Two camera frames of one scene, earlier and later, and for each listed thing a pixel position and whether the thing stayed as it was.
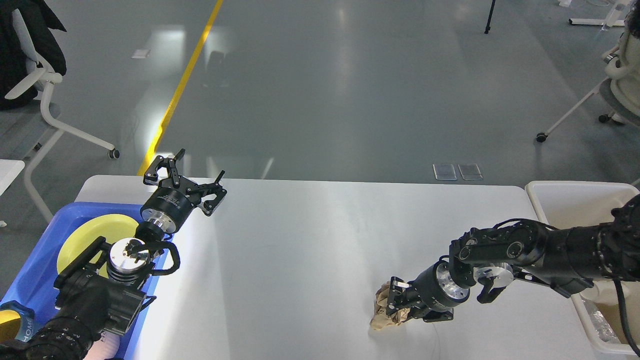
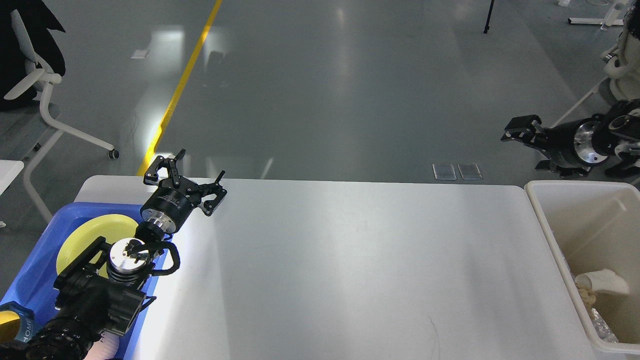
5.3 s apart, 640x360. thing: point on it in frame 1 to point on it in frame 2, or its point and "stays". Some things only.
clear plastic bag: x=602 y=327 stays
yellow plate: x=110 y=227 stays
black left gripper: x=169 y=204 stays
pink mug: x=105 y=348 stays
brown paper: x=381 y=320 to x=587 y=294
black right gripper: x=434 y=288 to x=570 y=145
